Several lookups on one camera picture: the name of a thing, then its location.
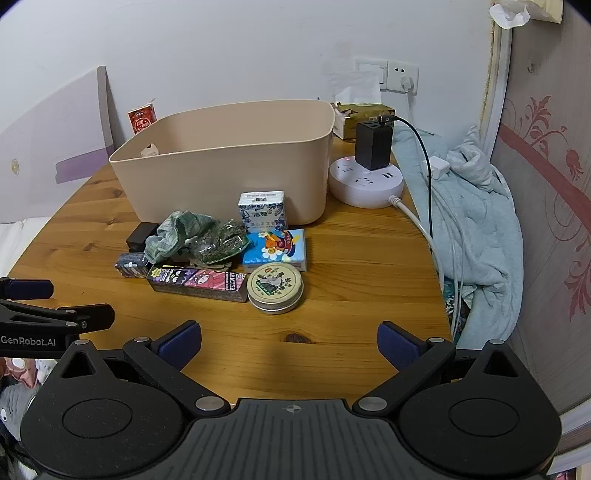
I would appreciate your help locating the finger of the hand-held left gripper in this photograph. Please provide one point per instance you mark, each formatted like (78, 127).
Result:
(30, 289)
(87, 317)

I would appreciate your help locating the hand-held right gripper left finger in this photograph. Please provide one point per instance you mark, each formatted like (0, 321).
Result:
(181, 344)

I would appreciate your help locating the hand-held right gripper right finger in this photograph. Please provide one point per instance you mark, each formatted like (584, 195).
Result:
(396, 346)

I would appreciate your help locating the long cartoon printed box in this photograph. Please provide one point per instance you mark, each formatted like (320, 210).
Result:
(196, 282)

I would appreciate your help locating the clear bag of dried herbs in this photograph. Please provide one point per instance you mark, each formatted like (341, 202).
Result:
(221, 242)

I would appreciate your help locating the green checked cloth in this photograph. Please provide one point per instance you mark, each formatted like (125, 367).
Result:
(173, 230)

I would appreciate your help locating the blue cartoon tissue packet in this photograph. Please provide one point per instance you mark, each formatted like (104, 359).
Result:
(274, 249)

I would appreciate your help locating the beige plastic storage bin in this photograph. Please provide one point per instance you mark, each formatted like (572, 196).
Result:
(221, 157)

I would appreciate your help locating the printed pink grey blanket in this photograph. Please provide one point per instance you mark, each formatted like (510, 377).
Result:
(23, 383)

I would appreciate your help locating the white bedding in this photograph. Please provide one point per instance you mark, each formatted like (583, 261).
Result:
(18, 244)

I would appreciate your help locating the colourful patterned cloth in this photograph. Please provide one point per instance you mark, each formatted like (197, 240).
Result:
(455, 314)

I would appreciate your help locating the small dark printed box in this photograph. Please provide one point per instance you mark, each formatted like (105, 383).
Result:
(131, 266)

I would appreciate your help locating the small black box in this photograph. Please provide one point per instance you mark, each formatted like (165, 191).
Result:
(141, 236)

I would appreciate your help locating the round metal tin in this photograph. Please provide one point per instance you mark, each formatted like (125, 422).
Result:
(275, 287)

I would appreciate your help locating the teal blanket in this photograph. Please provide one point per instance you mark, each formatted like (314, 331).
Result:
(485, 221)

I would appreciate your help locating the white blue tissue packet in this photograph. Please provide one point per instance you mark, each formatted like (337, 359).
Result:
(262, 211)

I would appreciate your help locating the round white power strip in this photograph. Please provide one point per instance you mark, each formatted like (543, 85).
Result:
(364, 184)

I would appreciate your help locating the lilac white furniture panel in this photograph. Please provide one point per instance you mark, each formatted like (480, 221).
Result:
(69, 115)

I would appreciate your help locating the small white charger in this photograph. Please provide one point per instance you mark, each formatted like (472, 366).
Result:
(437, 167)

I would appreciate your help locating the black charger block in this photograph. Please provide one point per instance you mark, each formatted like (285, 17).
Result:
(373, 145)

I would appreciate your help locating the red milk carton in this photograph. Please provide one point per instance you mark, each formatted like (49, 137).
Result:
(142, 119)

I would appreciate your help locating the gold snack bag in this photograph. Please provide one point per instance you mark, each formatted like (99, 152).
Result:
(364, 113)

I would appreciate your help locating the floral bed headboard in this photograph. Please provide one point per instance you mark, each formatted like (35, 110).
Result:
(549, 152)

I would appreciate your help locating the translucent plastic bag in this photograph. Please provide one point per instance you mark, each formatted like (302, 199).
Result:
(353, 85)

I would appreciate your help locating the white tissue sheet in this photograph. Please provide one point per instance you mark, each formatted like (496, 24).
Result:
(508, 16)

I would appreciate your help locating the white wall plug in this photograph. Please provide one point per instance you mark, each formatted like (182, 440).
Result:
(407, 84)

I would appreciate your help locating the white wall switch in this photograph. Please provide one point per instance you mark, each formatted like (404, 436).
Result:
(370, 73)

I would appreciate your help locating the white wall socket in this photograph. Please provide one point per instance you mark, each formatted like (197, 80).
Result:
(402, 69)

